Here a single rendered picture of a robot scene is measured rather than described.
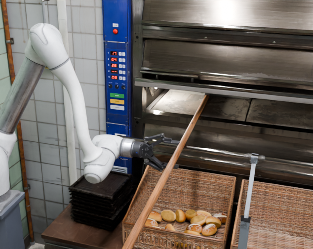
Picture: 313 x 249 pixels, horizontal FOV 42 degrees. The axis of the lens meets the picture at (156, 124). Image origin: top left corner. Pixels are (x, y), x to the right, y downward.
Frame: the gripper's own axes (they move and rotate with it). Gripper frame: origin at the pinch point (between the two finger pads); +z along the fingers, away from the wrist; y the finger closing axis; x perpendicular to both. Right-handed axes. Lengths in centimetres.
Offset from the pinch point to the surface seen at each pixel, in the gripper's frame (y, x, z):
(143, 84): -20, -39, -28
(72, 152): 36, -53, -82
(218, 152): 3.4, -15.7, 18.1
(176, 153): -0.7, 0.4, 0.6
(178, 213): 55, -34, -5
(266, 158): 3.0, -15.5, 41.2
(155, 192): -0.5, 36.0, 0.8
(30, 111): 11, -55, -112
